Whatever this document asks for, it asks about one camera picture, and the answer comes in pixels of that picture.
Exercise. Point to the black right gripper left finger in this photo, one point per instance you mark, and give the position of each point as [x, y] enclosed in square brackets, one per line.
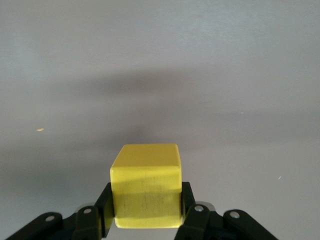
[87, 225]

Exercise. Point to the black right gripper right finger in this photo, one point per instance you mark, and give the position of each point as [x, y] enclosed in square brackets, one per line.
[200, 225]

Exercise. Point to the yellow wooden block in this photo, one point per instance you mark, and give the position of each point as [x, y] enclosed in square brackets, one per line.
[147, 180]

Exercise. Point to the brown table cloth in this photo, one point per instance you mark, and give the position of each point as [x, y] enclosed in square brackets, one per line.
[150, 62]

